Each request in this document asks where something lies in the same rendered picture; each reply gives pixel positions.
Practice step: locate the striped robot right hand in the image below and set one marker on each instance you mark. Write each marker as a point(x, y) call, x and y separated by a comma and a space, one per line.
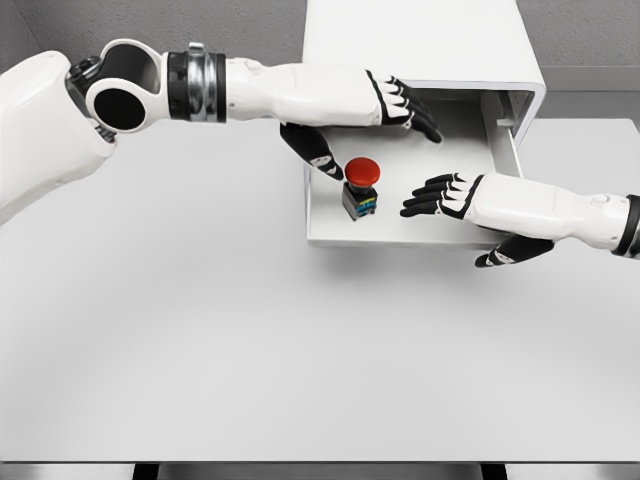
point(515, 205)

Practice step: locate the striped robot left hand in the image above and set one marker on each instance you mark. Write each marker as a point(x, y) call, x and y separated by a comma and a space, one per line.
point(330, 97)

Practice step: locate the red mushroom load switch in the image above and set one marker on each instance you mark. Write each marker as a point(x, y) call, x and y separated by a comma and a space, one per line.
point(362, 170)

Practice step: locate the white cabinet drawer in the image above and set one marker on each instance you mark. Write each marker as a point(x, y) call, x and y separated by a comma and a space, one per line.
point(400, 230)

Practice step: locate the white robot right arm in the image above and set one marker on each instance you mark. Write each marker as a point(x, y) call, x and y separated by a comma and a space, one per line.
point(595, 217)

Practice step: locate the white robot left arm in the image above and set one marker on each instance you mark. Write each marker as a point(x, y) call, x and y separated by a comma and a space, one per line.
point(45, 125)

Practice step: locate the white tabletop storage cabinet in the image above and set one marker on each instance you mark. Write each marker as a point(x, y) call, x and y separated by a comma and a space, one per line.
point(425, 40)

